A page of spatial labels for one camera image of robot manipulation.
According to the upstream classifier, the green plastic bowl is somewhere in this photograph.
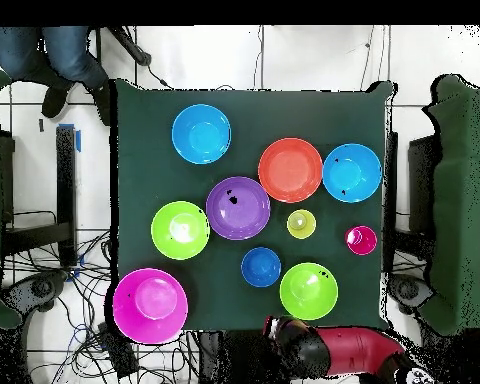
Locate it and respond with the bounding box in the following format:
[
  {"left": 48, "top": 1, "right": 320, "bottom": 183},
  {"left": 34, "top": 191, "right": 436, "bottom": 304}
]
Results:
[
  {"left": 279, "top": 262, "right": 340, "bottom": 322},
  {"left": 150, "top": 200, "right": 212, "bottom": 262}
]

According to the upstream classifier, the small dark blue bowl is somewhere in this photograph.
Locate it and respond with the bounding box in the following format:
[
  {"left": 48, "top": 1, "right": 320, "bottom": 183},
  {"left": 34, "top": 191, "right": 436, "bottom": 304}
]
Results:
[{"left": 240, "top": 246, "right": 283, "bottom": 289}]

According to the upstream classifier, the purple plastic bowl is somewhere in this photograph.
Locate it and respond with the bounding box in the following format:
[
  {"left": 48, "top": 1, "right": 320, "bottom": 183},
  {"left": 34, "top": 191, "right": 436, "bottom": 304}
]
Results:
[{"left": 205, "top": 176, "right": 272, "bottom": 242}]

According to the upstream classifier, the large magenta plastic bowl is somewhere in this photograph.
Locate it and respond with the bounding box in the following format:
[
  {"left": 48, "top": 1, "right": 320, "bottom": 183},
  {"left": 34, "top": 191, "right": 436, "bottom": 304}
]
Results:
[{"left": 111, "top": 267, "right": 190, "bottom": 346}]

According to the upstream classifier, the red plastic cup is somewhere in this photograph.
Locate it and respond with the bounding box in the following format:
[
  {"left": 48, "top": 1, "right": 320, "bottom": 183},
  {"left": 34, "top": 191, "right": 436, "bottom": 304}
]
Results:
[{"left": 344, "top": 224, "right": 378, "bottom": 256}]

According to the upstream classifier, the light blue plastic bowl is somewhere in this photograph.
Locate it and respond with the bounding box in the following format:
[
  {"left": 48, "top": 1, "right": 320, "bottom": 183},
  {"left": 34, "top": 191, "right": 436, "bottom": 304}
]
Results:
[
  {"left": 171, "top": 103, "right": 233, "bottom": 166},
  {"left": 322, "top": 143, "right": 383, "bottom": 204}
]

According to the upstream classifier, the yellow plastic cup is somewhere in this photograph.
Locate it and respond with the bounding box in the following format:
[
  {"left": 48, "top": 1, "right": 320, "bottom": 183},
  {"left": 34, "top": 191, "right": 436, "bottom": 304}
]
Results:
[{"left": 286, "top": 208, "right": 318, "bottom": 240}]

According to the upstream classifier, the black power box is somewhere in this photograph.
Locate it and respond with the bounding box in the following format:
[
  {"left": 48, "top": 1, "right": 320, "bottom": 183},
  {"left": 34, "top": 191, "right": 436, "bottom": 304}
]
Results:
[{"left": 96, "top": 320, "right": 140, "bottom": 378}]

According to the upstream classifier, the orange plastic bowl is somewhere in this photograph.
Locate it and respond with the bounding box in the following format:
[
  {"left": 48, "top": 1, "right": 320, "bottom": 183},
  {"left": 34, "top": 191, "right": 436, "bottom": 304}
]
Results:
[{"left": 257, "top": 137, "right": 324, "bottom": 204}]

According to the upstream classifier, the dark green tablecloth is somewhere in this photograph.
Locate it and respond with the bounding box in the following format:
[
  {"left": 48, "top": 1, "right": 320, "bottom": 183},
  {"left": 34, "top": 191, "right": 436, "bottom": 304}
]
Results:
[{"left": 109, "top": 78, "right": 395, "bottom": 333}]

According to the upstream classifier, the black metal stand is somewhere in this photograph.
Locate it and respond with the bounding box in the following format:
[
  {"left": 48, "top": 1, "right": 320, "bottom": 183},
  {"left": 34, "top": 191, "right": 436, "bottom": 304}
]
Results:
[
  {"left": 1, "top": 125, "right": 79, "bottom": 267},
  {"left": 407, "top": 135, "right": 439, "bottom": 261}
]

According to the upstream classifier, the person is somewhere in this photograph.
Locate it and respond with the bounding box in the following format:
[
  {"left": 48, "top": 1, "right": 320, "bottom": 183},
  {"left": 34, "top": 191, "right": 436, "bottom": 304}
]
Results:
[{"left": 0, "top": 25, "right": 113, "bottom": 128}]

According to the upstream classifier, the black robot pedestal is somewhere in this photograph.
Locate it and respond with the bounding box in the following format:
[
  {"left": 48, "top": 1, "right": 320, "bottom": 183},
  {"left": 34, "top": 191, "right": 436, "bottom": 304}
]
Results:
[{"left": 197, "top": 330, "right": 279, "bottom": 384}]

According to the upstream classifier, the tangle of floor cables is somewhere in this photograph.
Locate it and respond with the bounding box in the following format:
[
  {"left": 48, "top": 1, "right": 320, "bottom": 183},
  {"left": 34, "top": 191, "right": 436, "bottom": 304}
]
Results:
[{"left": 1, "top": 209, "right": 201, "bottom": 384}]

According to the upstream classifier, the thin black cable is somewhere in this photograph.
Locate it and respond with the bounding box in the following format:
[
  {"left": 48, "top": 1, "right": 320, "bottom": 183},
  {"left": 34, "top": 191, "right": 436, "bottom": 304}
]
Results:
[
  {"left": 359, "top": 25, "right": 376, "bottom": 92},
  {"left": 253, "top": 25, "right": 265, "bottom": 90}
]

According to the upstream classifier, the black camera cable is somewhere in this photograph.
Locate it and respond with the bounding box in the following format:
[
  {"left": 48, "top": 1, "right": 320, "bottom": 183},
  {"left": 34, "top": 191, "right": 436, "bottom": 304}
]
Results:
[{"left": 145, "top": 63, "right": 174, "bottom": 90}]

